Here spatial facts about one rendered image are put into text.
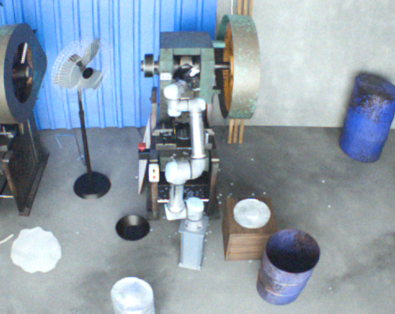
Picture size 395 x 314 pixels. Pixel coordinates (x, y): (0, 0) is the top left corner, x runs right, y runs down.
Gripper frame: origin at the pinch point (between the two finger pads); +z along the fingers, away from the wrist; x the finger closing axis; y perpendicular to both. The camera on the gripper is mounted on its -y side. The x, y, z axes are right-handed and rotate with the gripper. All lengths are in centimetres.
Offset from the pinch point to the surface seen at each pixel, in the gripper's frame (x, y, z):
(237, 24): 33, 15, 35
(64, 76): 5, -100, -28
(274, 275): -126, 66, -23
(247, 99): -18.3, 26.0, 21.6
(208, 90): -18.0, -9.8, 31.7
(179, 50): 14.7, -24.9, 20.5
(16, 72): 16, -133, -51
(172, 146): -65, -40, 23
